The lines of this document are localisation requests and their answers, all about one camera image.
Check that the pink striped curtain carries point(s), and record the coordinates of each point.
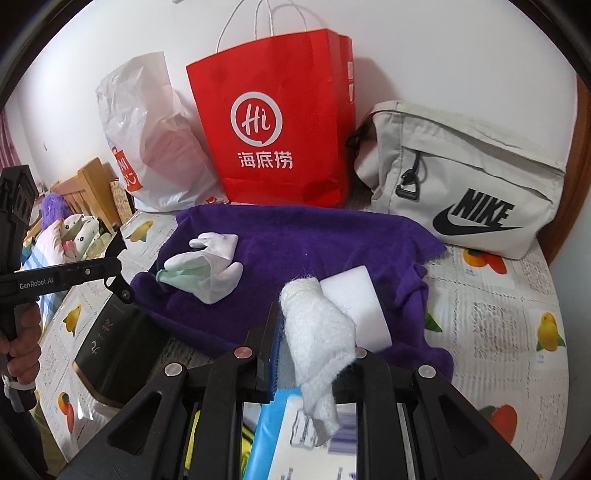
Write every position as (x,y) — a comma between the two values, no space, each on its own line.
(8,143)

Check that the white fluffy cloth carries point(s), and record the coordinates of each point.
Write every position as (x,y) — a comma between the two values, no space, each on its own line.
(314,332)

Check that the person's left hand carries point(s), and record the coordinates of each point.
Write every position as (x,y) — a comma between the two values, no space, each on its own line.
(25,350)

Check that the beige sling bag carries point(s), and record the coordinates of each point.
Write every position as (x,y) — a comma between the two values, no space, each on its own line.
(461,161)

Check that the light wooden bed board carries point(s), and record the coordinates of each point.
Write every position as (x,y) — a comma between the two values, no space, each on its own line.
(92,184)

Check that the dark wooden bed board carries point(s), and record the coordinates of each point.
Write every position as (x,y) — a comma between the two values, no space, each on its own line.
(571,207)

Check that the blue packet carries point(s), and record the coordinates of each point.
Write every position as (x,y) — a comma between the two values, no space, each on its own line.
(277,438)

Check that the white plastic bag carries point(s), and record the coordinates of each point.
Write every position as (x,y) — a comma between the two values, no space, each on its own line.
(138,115)

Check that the white sponge block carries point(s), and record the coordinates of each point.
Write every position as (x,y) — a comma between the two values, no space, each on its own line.
(358,304)

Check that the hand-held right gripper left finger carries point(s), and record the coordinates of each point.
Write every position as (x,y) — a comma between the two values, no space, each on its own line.
(272,360)

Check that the black box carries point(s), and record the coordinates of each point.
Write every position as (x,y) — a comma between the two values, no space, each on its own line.
(115,350)

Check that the red paper bag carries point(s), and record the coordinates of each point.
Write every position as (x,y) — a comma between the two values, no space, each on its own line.
(277,92)

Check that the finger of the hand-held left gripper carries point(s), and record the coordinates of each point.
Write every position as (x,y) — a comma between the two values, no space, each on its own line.
(122,291)
(104,263)

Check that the white glove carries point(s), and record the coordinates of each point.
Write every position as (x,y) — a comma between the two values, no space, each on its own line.
(217,244)
(217,284)

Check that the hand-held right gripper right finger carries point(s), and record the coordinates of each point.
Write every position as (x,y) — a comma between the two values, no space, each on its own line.
(369,383)

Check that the white dotted plush toy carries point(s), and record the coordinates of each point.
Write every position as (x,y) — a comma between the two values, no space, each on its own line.
(78,233)

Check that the purple towel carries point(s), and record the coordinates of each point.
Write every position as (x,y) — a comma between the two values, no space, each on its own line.
(300,249)

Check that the purple plush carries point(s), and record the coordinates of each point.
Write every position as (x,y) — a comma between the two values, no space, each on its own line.
(54,210)

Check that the pink pillow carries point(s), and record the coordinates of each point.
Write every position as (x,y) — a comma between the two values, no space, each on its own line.
(46,242)

